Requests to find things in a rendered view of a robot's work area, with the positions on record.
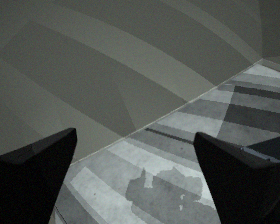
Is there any grey panel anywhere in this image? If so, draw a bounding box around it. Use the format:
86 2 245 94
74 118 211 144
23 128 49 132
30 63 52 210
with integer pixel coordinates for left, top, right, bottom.
240 137 280 163

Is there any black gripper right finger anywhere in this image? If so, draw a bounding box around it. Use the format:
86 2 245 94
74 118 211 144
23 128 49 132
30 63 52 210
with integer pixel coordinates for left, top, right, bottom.
193 132 280 224

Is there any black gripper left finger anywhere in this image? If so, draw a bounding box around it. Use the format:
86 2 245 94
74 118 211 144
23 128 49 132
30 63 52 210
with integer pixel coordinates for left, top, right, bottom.
0 128 77 224

